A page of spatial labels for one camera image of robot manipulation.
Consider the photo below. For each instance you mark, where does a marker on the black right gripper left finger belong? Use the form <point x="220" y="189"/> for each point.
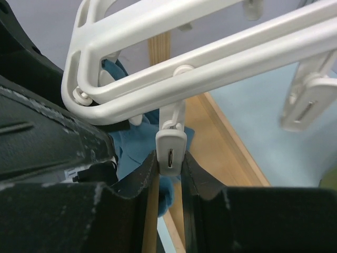
<point x="82" y="217"/>

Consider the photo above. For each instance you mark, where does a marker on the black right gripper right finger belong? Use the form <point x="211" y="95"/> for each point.
<point x="220" y="218"/>

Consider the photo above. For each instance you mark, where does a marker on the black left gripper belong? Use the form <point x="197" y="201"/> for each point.
<point x="38" y="134"/>

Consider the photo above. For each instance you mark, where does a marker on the blue sock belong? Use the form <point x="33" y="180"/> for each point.
<point x="132" y="147"/>

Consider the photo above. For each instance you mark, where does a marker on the white plastic clip hanger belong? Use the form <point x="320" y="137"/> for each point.
<point x="306" y="35"/>

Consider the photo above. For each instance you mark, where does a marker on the wooden rack frame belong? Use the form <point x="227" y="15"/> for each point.
<point x="220" y="151"/>

